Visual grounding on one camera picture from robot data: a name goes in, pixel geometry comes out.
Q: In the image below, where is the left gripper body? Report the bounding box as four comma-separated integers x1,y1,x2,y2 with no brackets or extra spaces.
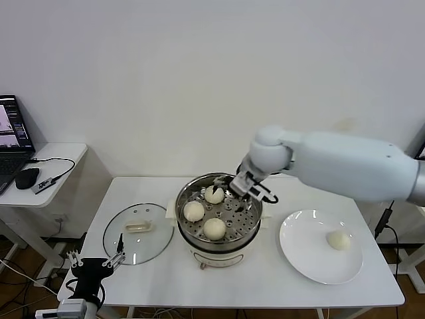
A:
70,257,116,302

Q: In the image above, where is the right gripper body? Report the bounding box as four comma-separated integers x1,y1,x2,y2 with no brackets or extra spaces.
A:
229,172,264,201

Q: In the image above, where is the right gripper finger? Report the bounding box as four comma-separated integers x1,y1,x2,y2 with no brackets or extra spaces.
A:
234,196,253,213
214,175,235,195

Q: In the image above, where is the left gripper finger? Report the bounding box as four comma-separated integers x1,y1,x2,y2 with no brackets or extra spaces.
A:
102,233,127,268
65,251,83,269

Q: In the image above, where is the white steamed baozi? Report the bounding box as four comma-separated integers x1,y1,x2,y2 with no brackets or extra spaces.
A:
326,230,351,251
203,217,227,241
183,201,206,223
204,185,226,205

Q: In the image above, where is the glass lid with cream handle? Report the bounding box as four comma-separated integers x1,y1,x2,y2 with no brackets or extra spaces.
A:
102,203,175,266

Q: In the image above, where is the stainless steel steamer basket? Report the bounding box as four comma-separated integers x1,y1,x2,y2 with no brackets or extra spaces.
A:
165,171,273,245

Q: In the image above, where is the cream electric cooker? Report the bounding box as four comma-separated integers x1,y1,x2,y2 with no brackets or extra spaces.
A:
169,217,266,272

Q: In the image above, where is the grey external drive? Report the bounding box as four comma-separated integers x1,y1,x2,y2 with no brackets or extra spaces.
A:
32,178,57,195

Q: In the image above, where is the white round plate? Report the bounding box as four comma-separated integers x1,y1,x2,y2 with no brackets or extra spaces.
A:
278,209,364,285

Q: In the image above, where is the black computer mouse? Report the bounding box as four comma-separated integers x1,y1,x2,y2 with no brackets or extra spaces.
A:
15,167,40,191

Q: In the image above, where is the white side table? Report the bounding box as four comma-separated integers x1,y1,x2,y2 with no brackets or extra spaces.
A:
0,142,89,270

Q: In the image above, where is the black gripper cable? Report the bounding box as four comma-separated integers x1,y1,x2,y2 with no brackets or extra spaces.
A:
257,184,280,204

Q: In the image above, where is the white floor cable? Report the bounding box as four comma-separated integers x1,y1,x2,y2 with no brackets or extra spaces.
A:
0,258,60,296

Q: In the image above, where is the black drive cable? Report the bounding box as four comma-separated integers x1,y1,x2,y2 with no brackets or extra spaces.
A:
26,157,76,183

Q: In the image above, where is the dark hanging cable adapter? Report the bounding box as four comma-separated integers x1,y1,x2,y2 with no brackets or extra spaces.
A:
375,211,390,240

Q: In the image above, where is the black adapter floor cable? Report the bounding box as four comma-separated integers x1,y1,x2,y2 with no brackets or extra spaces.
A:
384,225,400,290

